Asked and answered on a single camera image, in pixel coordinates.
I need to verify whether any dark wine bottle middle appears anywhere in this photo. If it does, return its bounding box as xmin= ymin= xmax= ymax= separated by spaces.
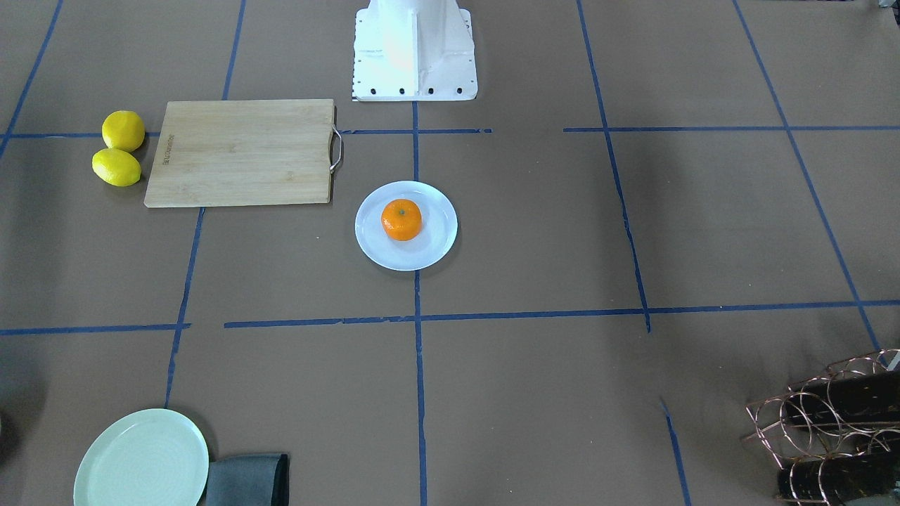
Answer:
xmin=783 ymin=371 xmax=899 ymax=428

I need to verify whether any dark wine bottle front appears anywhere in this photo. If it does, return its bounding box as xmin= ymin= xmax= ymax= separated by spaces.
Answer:
xmin=777 ymin=453 xmax=899 ymax=505

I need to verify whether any yellow lemon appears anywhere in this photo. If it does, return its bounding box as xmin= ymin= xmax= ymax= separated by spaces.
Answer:
xmin=92 ymin=148 xmax=142 ymax=187
xmin=101 ymin=111 xmax=146 ymax=153

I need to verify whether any orange fruit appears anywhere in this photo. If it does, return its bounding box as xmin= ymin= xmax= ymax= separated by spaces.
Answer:
xmin=380 ymin=199 xmax=423 ymax=242

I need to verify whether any light blue plate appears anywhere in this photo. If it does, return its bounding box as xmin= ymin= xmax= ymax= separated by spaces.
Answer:
xmin=354 ymin=181 xmax=458 ymax=271

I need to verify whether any dark wine bottle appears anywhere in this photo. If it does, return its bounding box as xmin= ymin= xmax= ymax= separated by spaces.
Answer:
xmin=783 ymin=371 xmax=899 ymax=428
xmin=777 ymin=453 xmax=899 ymax=505

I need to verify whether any grey folded cloth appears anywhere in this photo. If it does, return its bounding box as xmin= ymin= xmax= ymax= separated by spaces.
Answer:
xmin=205 ymin=453 xmax=290 ymax=505

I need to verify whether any light green plate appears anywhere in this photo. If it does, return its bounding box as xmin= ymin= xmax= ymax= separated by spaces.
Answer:
xmin=72 ymin=409 xmax=210 ymax=505

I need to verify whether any bamboo cutting board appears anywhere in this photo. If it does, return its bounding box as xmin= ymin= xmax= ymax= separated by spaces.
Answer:
xmin=144 ymin=98 xmax=343 ymax=209

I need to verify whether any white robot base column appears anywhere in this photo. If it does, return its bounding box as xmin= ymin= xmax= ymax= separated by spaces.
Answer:
xmin=352 ymin=1 xmax=479 ymax=102

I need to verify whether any copper wire bottle rack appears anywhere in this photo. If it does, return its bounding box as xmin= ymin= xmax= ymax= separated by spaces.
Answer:
xmin=745 ymin=349 xmax=899 ymax=505

